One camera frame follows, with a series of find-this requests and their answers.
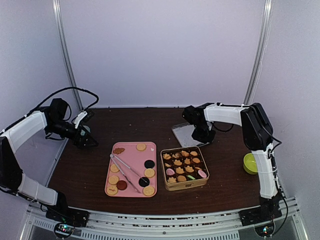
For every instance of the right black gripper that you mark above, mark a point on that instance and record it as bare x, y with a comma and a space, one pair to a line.
209, 139

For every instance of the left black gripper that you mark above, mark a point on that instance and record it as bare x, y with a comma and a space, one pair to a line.
79, 143

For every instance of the silver tin lid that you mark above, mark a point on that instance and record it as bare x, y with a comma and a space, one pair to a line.
183, 133

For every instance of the metal serving tongs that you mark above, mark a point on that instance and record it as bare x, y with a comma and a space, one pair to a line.
116, 160

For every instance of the gingerbread brown leaf cookie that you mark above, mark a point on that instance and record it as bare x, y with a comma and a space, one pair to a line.
118, 150

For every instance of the pink sandwich cookie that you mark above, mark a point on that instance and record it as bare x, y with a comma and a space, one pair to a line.
170, 172
201, 173

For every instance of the gold cookie tin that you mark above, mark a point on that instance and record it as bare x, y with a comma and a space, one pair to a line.
184, 161

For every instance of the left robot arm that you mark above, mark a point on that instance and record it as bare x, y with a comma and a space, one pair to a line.
27, 147

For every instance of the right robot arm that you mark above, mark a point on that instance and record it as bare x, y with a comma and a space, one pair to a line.
257, 133

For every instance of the pale blue ceramic bowl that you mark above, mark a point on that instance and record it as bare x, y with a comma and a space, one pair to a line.
85, 129

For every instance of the yellow cookie under chip cookie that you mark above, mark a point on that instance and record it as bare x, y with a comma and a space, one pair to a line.
114, 168

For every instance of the yellow dotted cookie left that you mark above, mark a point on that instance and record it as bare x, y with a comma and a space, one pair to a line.
113, 179

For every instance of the yellow dotted cookie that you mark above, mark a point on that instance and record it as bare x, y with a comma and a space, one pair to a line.
113, 179
149, 173

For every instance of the yellow cookie with pink sword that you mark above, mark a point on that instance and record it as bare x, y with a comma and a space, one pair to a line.
111, 190

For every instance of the pink plastic tray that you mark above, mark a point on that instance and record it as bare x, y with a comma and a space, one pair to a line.
136, 160

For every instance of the brown chocolate cookie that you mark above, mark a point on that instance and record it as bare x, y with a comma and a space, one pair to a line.
121, 185

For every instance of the lone yellow sandwich cookie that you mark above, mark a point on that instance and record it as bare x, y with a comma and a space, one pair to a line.
141, 147

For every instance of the green plastic bowl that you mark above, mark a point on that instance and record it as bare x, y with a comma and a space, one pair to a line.
249, 164

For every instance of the black sandwich cookie upper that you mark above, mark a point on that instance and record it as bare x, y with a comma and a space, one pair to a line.
149, 164

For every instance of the black sandwich cookie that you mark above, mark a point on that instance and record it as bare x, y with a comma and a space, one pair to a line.
149, 164
144, 182

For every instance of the yellow dotted cookie middle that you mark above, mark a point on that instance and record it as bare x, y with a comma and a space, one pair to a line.
149, 173

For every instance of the black sandwich cookie lower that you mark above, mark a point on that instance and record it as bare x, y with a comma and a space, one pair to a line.
144, 182

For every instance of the yellow dotted cookie corner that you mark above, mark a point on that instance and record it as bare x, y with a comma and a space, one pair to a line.
149, 191

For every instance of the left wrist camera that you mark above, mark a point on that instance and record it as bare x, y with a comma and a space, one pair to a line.
82, 117

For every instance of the right aluminium frame post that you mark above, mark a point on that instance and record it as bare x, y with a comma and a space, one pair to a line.
260, 50

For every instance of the aluminium frame post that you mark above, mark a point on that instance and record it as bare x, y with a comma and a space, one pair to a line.
63, 42
260, 50

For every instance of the front aluminium rail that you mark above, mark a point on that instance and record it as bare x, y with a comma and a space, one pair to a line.
223, 225

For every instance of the left aluminium frame post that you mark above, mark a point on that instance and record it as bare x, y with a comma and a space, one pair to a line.
63, 42

